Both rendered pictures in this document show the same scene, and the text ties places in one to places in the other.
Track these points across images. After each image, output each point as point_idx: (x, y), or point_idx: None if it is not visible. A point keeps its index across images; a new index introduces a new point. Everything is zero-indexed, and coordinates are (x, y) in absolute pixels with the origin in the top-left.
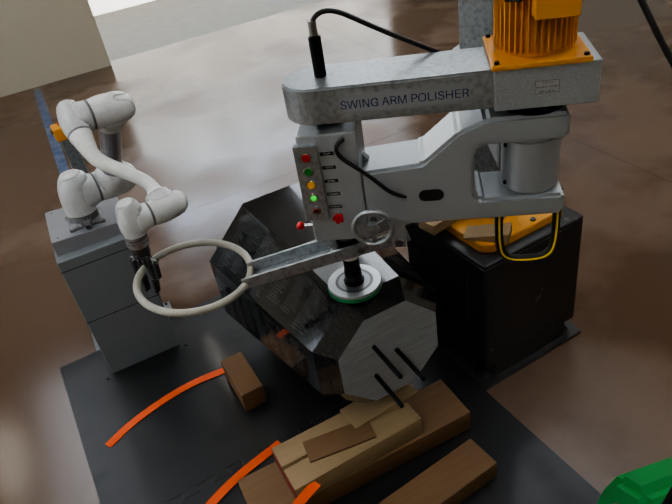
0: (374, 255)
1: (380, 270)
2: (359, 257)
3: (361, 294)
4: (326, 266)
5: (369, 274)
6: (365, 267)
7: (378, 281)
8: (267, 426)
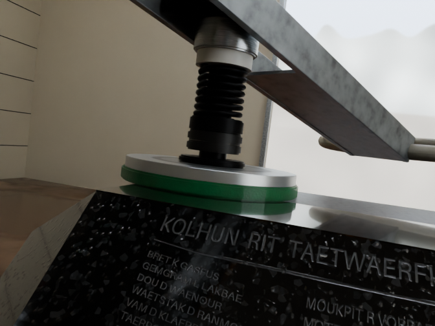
0: (299, 222)
1: (189, 198)
2: (335, 217)
3: (150, 154)
4: (362, 205)
5: (189, 164)
6: (231, 171)
7: (138, 157)
8: None
